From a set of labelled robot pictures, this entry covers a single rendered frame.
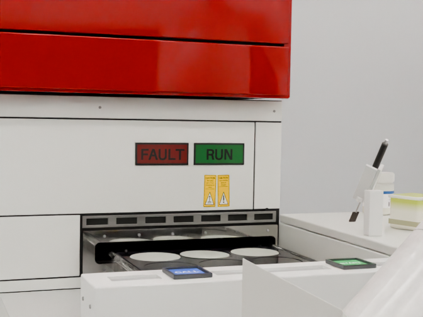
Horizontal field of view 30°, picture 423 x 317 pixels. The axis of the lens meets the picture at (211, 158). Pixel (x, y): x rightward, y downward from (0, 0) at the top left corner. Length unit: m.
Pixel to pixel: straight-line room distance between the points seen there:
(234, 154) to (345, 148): 1.87
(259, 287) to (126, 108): 0.84
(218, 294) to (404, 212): 0.61
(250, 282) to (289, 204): 2.55
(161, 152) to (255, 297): 0.82
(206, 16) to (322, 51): 1.89
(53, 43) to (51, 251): 0.42
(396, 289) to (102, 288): 0.38
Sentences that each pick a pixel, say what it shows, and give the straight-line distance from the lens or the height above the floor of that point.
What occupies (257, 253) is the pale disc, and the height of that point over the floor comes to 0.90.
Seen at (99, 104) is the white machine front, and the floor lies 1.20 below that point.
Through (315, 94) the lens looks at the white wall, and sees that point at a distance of 3.50.
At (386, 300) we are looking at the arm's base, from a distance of 0.86.
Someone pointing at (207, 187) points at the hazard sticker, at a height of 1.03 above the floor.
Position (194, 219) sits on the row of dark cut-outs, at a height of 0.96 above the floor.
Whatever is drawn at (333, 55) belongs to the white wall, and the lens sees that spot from 3.55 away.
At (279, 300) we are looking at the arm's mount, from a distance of 0.84.
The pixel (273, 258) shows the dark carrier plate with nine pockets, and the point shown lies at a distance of 1.60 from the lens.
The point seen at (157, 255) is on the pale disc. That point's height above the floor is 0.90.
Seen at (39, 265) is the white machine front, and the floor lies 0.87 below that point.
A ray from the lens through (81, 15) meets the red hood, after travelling 1.60.
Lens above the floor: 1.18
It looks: 3 degrees down
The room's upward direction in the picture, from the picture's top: 1 degrees clockwise
